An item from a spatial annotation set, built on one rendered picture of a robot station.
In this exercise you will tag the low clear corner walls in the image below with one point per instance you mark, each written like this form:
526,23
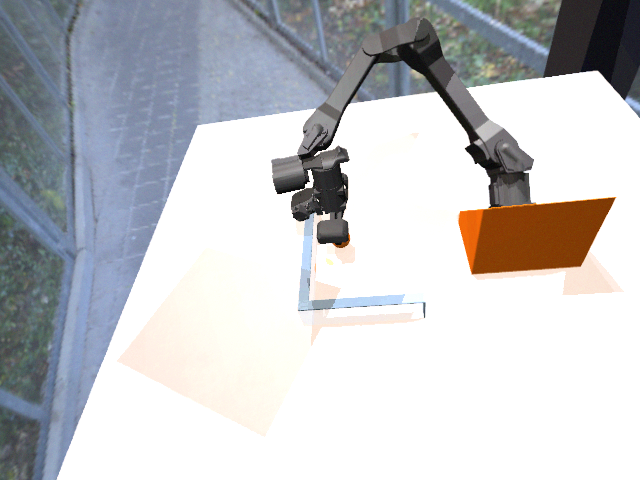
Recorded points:
353,315

